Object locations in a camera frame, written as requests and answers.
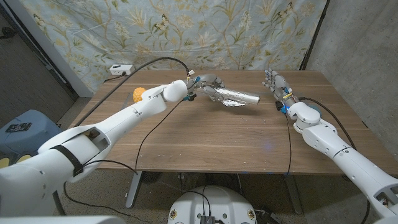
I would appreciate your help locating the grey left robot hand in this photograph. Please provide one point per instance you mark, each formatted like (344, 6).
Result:
(205, 81)

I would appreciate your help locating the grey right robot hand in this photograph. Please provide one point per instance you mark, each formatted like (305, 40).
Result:
(280, 88)

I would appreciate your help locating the aluminum foil roll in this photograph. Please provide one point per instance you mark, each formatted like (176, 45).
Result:
(242, 97)

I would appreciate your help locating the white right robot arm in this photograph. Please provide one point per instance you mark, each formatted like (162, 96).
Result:
(351, 161)

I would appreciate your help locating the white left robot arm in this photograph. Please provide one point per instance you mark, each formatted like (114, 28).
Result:
(124, 118)

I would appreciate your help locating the floral backdrop cloth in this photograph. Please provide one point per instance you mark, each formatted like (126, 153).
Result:
(192, 31)

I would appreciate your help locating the black backdrop pole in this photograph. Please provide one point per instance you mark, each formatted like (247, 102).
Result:
(314, 34)

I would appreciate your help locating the yellow toy pineapple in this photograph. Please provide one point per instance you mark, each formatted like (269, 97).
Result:
(138, 94)

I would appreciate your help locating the white power strip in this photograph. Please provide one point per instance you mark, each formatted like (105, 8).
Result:
(121, 69)

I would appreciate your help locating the grey table leg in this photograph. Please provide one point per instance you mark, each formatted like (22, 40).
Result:
(293, 194)
(133, 189)

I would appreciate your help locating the black round fan grille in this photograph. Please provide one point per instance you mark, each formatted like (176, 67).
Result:
(151, 177)

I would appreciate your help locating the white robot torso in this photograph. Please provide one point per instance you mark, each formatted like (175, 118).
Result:
(217, 202)

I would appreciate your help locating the black yellow foot pedal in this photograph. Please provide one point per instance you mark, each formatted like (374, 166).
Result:
(4, 162)

